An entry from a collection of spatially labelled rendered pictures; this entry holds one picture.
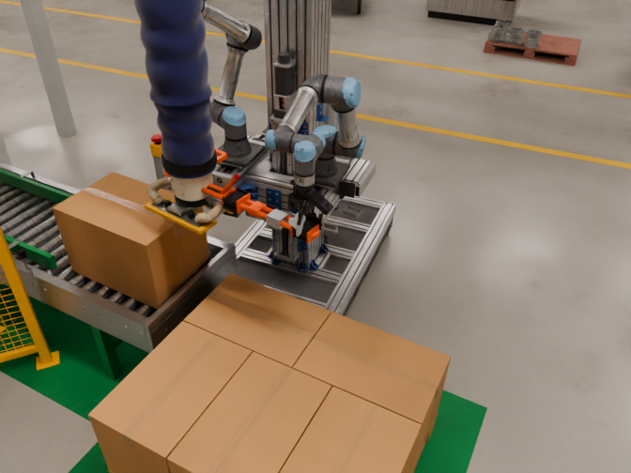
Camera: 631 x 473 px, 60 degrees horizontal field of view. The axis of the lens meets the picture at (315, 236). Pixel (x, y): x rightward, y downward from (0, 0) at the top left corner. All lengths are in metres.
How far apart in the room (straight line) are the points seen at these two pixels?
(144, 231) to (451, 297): 2.03
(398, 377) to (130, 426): 1.12
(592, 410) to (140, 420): 2.28
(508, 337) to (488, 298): 0.34
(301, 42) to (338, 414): 1.69
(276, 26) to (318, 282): 1.50
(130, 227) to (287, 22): 1.21
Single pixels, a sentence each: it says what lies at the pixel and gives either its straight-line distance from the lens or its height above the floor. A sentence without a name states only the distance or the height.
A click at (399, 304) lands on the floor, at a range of 3.59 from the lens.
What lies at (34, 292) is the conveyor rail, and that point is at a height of 0.46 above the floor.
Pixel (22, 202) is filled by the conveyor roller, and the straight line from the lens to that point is 3.92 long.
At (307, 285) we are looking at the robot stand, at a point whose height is 0.21.
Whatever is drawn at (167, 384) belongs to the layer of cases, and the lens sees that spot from 2.49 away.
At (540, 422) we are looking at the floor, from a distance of 3.22.
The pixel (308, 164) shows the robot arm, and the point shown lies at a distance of 1.95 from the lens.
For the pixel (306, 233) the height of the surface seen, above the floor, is 1.22.
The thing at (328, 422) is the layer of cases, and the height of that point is 0.54.
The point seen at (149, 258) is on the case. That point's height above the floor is 0.87.
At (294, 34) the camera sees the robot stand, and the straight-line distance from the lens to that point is 2.77.
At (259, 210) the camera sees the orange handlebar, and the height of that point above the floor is 1.19.
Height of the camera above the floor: 2.45
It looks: 37 degrees down
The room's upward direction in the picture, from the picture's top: 1 degrees clockwise
